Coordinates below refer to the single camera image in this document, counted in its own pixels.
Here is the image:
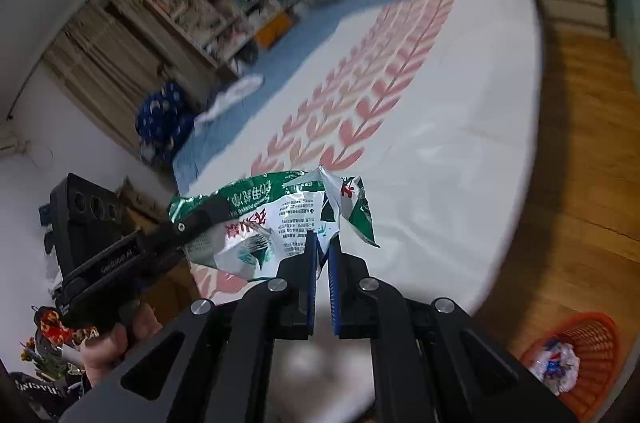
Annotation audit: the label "bed with patterned cover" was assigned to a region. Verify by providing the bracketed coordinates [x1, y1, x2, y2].
[187, 0, 546, 404]

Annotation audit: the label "blue bed sheet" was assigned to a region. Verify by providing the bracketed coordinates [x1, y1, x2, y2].
[172, 0, 531, 184]

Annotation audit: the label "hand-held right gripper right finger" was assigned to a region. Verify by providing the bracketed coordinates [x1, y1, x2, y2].
[327, 234, 581, 423]

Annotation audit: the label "person's left hand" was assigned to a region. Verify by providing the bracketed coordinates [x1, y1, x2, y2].
[80, 302, 164, 387]

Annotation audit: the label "white and blue plastic bag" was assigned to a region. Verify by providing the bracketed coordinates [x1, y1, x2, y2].
[529, 338, 581, 396]

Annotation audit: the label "white bookshelf with books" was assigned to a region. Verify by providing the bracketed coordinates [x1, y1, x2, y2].
[105, 0, 306, 81]

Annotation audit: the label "brown cardboard box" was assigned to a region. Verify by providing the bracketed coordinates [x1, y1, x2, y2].
[115, 175, 176, 234]

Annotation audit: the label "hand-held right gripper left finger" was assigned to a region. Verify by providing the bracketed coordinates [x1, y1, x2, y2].
[60, 230, 319, 423]

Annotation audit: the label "green snack wrapper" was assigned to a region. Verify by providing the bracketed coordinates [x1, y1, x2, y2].
[167, 168, 381, 281]

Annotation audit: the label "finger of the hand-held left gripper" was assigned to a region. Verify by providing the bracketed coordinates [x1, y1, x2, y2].
[140, 202, 229, 255]

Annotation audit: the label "colourful flower bunch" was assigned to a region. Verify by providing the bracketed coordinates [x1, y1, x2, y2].
[20, 305, 101, 379]

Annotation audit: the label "blue moon print blanket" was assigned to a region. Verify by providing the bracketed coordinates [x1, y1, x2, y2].
[135, 81, 198, 164]

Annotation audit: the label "white cloth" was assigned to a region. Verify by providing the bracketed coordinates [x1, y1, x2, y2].
[192, 74, 265, 128]

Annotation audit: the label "person's grey trouser leg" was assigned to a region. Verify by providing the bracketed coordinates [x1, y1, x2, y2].
[252, 335, 376, 423]

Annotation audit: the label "beige curtains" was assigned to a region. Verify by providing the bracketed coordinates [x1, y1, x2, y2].
[42, 0, 211, 144]

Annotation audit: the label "red plastic basket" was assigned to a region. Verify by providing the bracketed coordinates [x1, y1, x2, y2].
[519, 312, 621, 421]

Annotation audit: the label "person's left forearm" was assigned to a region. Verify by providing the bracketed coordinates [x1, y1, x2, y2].
[7, 370, 93, 423]

